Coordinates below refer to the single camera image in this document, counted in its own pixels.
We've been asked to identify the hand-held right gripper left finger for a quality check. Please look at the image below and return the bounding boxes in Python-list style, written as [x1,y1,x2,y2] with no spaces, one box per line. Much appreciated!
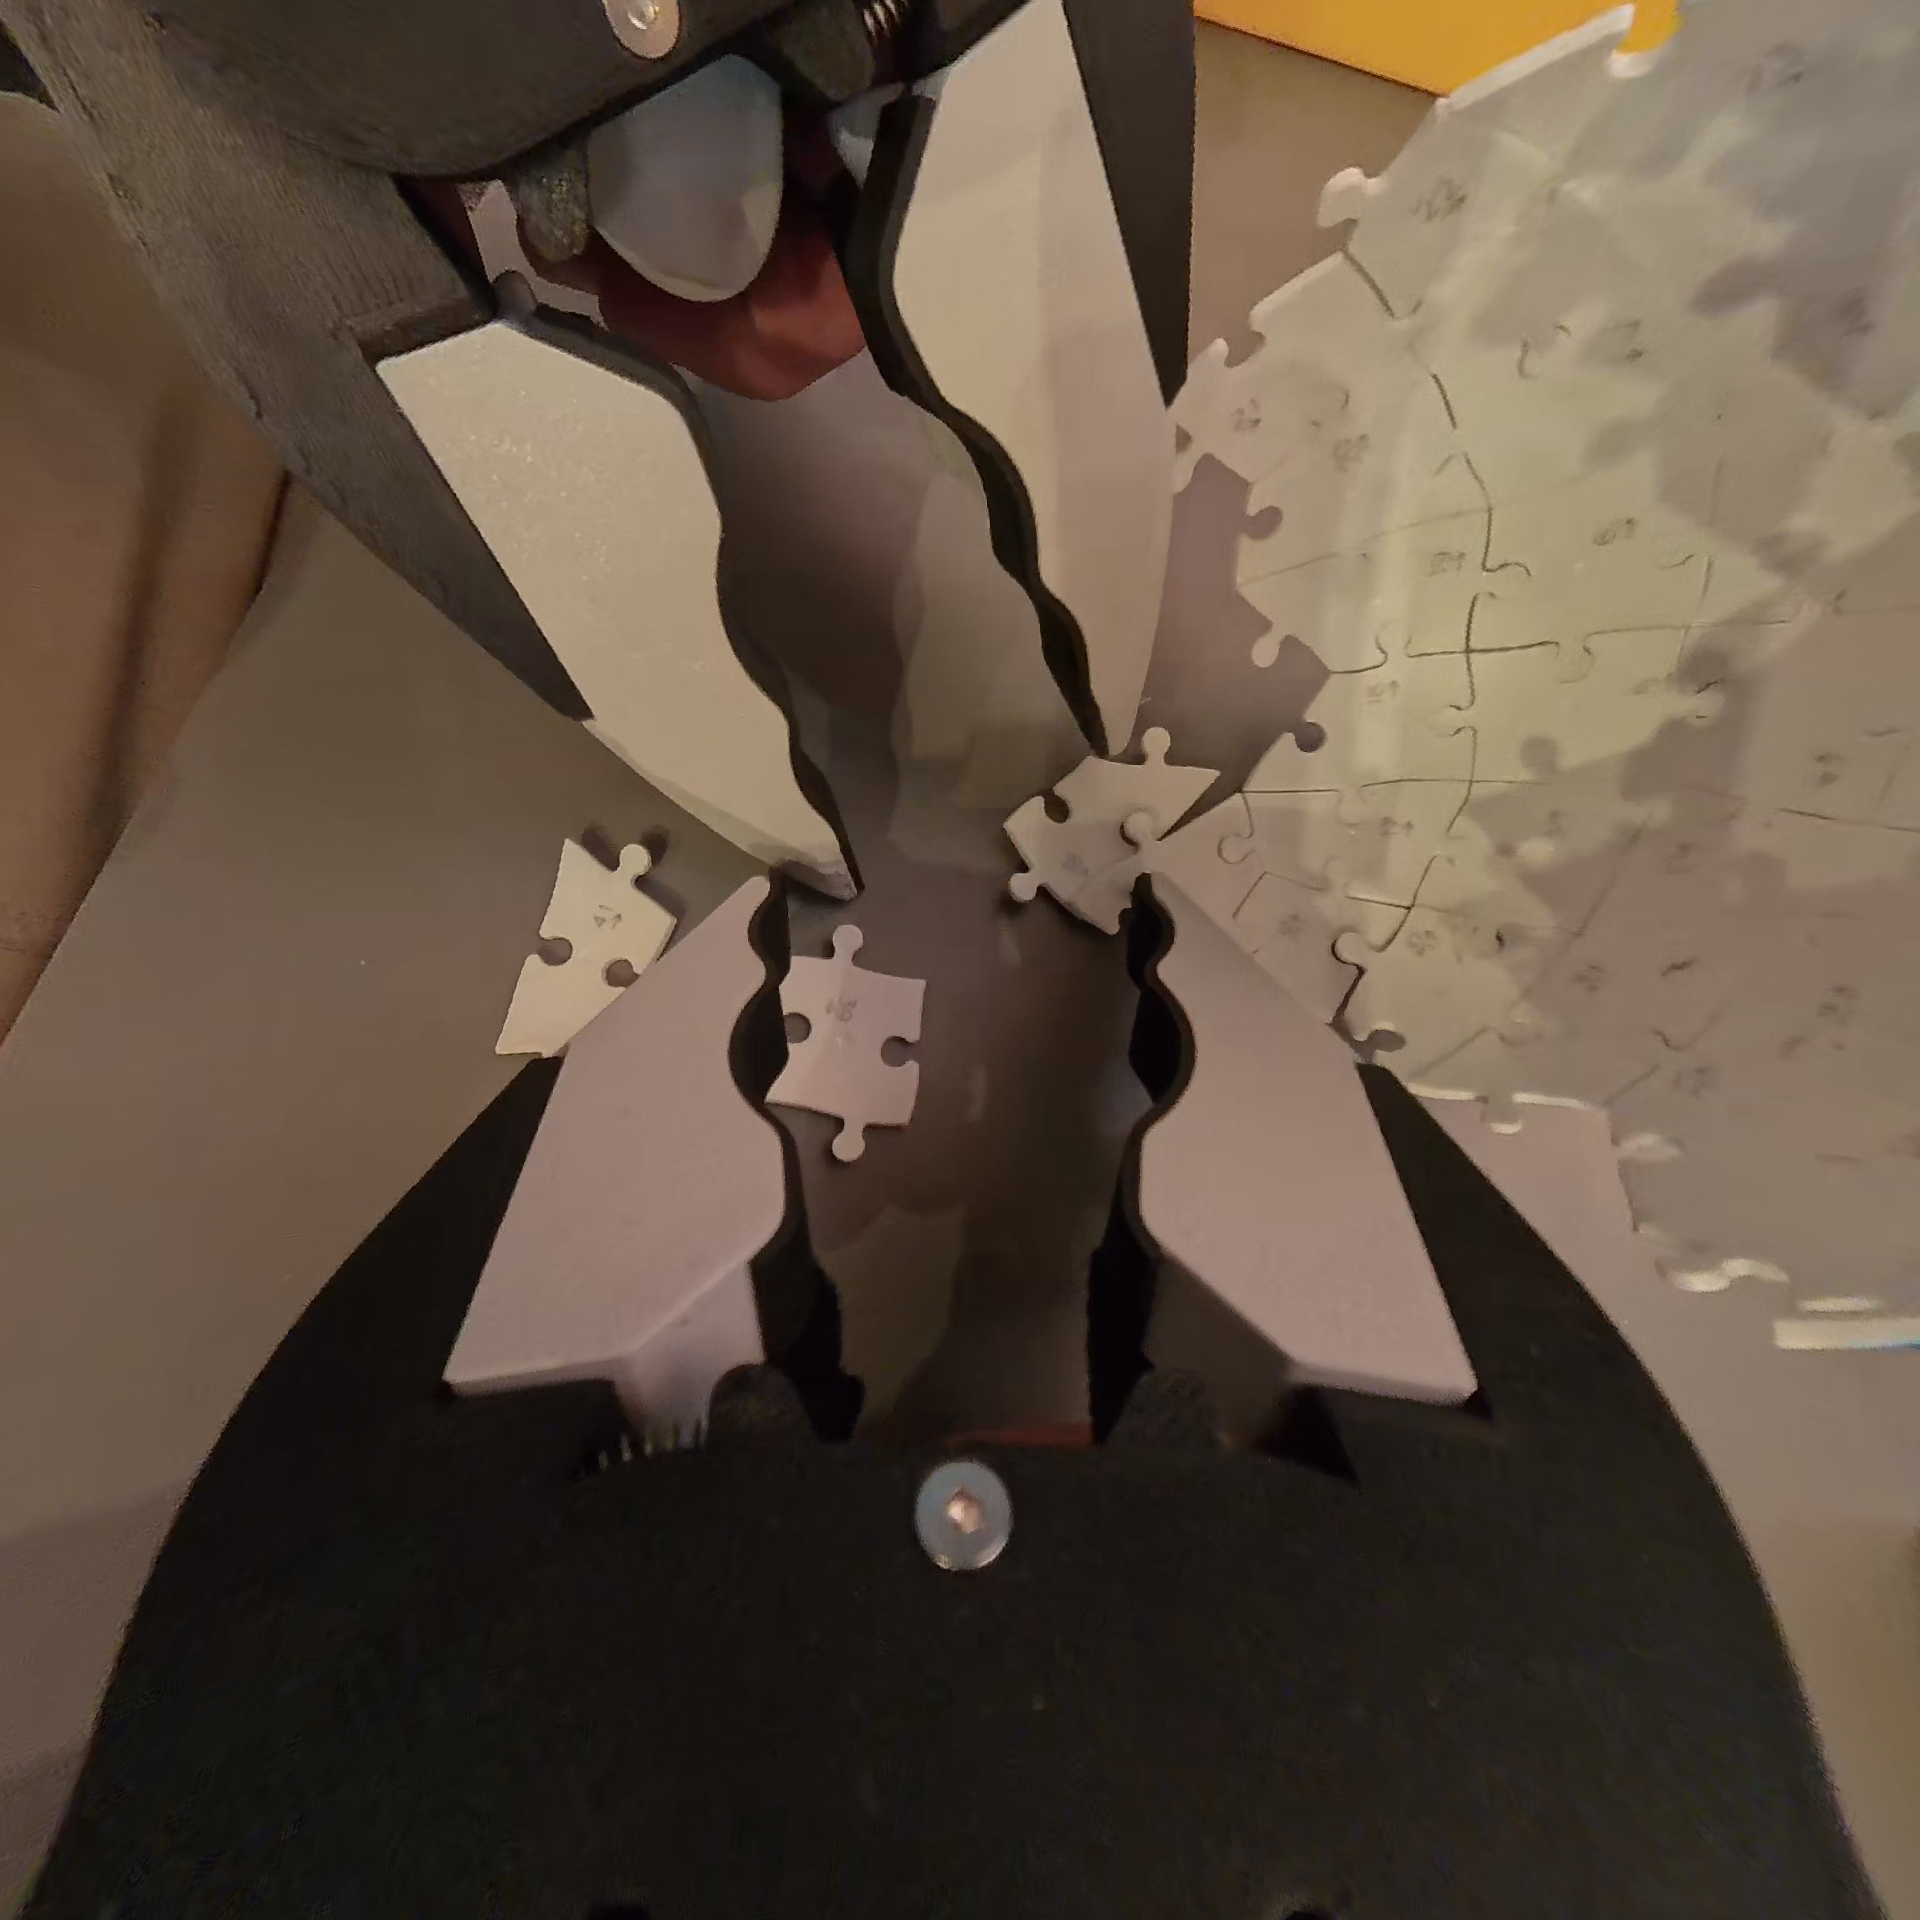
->
[440,873,866,1443]

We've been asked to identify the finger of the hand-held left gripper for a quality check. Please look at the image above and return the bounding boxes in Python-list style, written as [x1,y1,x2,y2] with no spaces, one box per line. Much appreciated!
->
[374,311,863,903]
[839,10,1174,755]

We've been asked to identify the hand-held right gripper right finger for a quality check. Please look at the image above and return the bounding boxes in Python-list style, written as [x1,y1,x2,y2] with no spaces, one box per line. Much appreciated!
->
[1093,873,1480,1448]

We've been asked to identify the partly built puzzle ball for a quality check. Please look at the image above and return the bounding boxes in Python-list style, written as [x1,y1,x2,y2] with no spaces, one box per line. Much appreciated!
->
[1169,6,1920,1353]

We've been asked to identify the person's beige trousers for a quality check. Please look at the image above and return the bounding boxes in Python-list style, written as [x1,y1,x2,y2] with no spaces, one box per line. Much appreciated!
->
[0,89,288,1038]

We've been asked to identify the yellow plastic bin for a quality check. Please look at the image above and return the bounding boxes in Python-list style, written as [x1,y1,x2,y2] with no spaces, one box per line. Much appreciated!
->
[1191,0,1681,91]

